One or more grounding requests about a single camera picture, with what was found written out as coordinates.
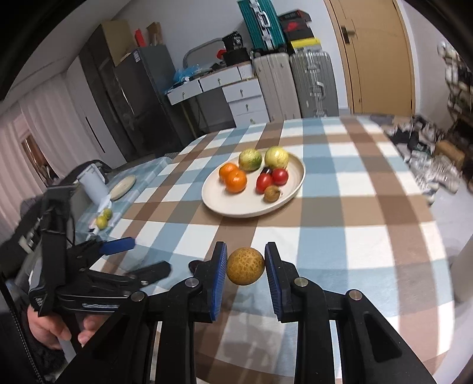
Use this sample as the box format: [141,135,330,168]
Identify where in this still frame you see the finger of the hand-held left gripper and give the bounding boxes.
[79,261,172,292]
[68,237,136,268]

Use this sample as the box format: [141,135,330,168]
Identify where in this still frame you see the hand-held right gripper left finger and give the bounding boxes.
[55,242,228,384]

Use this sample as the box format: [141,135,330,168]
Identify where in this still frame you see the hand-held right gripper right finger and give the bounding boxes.
[264,242,438,384]

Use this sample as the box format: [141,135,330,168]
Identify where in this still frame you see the tan round fruit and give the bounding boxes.
[226,247,265,286]

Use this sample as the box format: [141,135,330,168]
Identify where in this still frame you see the white round plate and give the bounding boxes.
[200,151,307,218]

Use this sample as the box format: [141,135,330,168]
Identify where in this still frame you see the large orange mandarin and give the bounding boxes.
[225,170,247,193]

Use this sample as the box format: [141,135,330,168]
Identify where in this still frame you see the small orange mandarin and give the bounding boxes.
[219,163,240,181]

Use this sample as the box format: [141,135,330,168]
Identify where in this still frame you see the person's left hand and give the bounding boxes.
[27,305,100,351]

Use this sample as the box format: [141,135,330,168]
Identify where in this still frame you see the small cream plate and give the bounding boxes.
[110,176,137,201]

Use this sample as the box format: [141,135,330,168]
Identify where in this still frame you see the white kettle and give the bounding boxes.
[77,164,108,204]

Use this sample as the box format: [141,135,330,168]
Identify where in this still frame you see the light blue plaid cloth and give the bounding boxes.
[87,157,185,237]

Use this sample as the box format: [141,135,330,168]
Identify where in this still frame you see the brown blue checked tablecloth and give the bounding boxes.
[89,114,457,384]

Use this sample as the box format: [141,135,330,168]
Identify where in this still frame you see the green citrus fruit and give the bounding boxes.
[238,148,263,172]

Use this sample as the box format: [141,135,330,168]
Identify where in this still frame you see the yellow-green citrus fruit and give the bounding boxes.
[264,146,289,170]

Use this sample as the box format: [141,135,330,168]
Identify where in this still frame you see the white cabinet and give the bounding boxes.
[67,57,128,168]

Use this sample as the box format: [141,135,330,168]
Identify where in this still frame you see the white curtain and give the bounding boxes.
[0,72,108,207]

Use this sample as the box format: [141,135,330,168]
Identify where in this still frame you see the black cabinet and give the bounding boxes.
[79,24,148,161]

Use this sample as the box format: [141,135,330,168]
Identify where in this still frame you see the grey mini fridge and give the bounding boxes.
[113,44,195,148]

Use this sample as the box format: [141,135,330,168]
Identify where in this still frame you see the blue plastic bag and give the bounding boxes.
[173,64,202,87]

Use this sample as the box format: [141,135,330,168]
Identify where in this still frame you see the white drawer desk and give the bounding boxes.
[165,66,270,128]

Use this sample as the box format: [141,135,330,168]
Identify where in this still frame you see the beige suitcase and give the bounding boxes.
[252,52,302,122]

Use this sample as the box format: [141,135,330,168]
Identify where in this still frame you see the pile of shoes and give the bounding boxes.
[384,114,462,204]

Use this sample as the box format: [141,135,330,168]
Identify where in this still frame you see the silver suitcase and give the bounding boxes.
[289,50,340,119]

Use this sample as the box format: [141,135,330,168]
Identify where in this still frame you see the large cardboard box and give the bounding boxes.
[100,20,137,67]

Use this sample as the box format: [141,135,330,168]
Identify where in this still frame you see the small brown cardboard box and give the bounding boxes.
[146,21,165,47]

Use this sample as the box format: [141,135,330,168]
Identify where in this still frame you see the brown box by shoes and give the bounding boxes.
[434,140,466,167]

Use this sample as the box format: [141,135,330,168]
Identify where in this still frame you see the black bag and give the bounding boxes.
[222,31,252,65]

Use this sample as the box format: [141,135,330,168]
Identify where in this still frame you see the yellow black shoe box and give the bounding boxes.
[290,37,323,52]

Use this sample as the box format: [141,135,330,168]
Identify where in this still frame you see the wooden door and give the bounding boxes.
[323,0,416,117]

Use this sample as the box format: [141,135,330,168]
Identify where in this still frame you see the black red shoe box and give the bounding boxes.
[278,11,315,42]

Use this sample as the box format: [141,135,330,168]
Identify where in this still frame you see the teal suitcase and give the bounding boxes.
[236,0,287,50]

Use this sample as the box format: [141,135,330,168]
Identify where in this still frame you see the shoe rack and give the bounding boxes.
[438,39,473,141]

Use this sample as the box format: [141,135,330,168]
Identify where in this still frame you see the black braided cable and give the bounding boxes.
[5,284,45,384]

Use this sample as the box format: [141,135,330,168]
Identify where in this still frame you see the grey metal frame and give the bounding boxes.
[184,39,222,71]

